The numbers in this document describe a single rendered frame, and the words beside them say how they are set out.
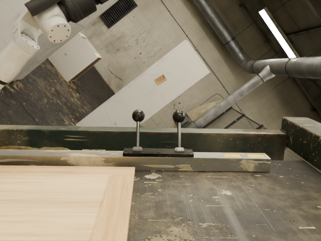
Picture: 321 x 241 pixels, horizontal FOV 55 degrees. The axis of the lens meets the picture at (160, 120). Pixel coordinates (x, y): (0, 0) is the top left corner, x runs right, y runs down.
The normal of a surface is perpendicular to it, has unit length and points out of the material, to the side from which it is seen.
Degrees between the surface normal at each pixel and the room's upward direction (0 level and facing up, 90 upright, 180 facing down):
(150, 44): 90
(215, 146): 90
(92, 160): 90
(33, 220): 51
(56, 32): 86
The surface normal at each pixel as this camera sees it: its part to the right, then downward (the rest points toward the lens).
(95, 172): 0.03, -0.97
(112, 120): 0.00, 0.17
